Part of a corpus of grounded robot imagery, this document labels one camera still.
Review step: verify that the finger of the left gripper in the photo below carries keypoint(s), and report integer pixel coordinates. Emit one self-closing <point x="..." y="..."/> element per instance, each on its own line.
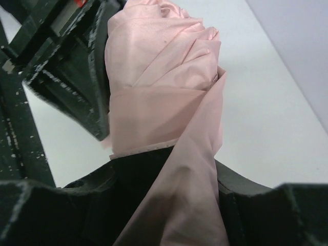
<point x="22" y="153"/>

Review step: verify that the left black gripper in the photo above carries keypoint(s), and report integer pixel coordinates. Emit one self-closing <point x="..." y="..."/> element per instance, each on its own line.
<point x="58" y="53"/>

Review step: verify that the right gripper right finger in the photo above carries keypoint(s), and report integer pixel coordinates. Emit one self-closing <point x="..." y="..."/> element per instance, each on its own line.
<point x="253" y="214"/>

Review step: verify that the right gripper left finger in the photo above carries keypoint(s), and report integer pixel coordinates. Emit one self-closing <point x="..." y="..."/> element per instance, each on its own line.
<point x="90" y="211"/>

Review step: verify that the pink folding umbrella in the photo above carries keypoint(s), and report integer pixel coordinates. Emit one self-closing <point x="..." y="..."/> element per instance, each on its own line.
<point x="165" y="123"/>

